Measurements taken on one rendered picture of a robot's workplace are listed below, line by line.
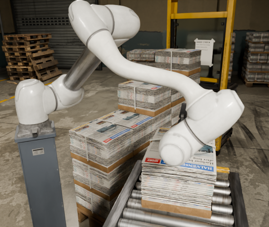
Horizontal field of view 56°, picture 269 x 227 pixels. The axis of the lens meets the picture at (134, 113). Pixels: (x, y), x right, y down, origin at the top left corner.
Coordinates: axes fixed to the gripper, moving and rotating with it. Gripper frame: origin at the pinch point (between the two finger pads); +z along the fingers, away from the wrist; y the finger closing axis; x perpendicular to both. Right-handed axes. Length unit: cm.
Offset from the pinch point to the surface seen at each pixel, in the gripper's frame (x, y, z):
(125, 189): -24.8, 33.8, -4.8
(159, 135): -11.7, 8.5, 5.2
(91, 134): -65, 24, 44
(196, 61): -3, -29, 152
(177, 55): -21, -33, 139
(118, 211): -23.2, 36.0, -19.8
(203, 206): 11.1, 28.9, -15.8
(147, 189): -11.7, 25.7, -16.6
